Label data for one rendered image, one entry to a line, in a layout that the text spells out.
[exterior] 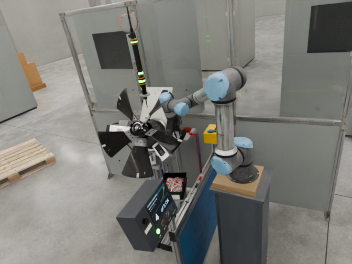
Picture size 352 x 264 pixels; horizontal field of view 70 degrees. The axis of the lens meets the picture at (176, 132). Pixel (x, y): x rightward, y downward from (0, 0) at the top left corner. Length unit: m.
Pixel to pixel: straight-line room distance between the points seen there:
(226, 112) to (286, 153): 1.36
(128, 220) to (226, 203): 0.67
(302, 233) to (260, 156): 0.77
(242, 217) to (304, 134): 1.07
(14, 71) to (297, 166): 6.56
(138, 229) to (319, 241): 1.89
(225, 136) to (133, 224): 0.58
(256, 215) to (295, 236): 1.14
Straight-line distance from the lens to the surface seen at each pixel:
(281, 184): 2.69
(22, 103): 7.51
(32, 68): 9.92
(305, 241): 2.64
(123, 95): 2.03
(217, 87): 1.13
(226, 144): 1.27
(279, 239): 2.61
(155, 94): 2.19
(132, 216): 1.08
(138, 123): 1.85
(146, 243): 1.15
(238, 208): 1.56
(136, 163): 1.85
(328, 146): 2.44
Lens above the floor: 1.98
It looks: 27 degrees down
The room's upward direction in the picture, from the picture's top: 9 degrees counter-clockwise
